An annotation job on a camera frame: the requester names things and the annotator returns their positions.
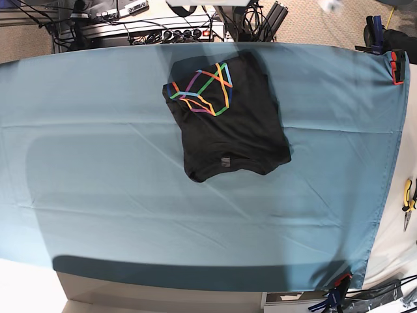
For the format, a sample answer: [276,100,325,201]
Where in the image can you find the dark grey T-shirt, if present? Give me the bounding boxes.
[162,52,291,183]

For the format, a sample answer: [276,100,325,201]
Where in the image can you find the blue table cloth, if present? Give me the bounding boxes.
[1,42,410,292]

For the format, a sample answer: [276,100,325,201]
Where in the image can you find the white power strip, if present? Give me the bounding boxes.
[83,15,226,41]

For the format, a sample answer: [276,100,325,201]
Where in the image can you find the orange blue clamp bottom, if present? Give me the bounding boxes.
[308,273,352,313]

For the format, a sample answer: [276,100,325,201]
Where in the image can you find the blue black clamp top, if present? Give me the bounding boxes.
[364,15,385,55]

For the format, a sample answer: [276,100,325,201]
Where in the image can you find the orange black clamp top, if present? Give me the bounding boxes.
[390,49,406,85]

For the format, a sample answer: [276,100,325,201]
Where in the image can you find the yellow handled pliers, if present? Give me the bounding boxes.
[402,179,416,232]

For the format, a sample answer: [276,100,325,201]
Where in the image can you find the black bag with cords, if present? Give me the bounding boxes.
[341,275,416,312]

